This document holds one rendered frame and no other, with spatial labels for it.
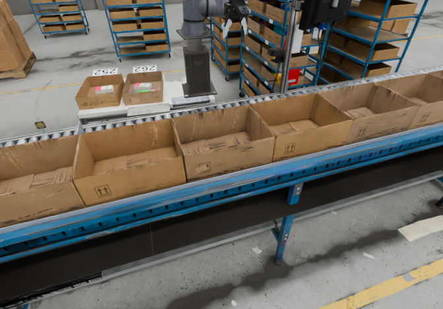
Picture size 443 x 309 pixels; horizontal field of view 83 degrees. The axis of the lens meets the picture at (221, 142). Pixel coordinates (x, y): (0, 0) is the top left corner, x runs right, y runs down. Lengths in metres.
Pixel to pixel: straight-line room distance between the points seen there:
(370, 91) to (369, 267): 1.14
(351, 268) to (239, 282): 0.75
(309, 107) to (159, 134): 0.83
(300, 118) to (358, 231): 1.07
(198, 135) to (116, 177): 0.48
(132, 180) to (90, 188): 0.15
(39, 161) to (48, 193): 0.32
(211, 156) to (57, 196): 0.57
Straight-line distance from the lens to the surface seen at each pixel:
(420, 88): 2.07
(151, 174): 1.01
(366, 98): 1.76
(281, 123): 1.46
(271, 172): 1.11
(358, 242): 2.17
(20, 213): 1.16
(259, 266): 1.88
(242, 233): 1.66
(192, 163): 1.01
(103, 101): 2.05
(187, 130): 1.26
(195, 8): 1.88
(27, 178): 1.40
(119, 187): 1.05
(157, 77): 2.32
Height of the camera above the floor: 1.68
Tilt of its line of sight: 38 degrees down
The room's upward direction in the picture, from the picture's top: 1 degrees counter-clockwise
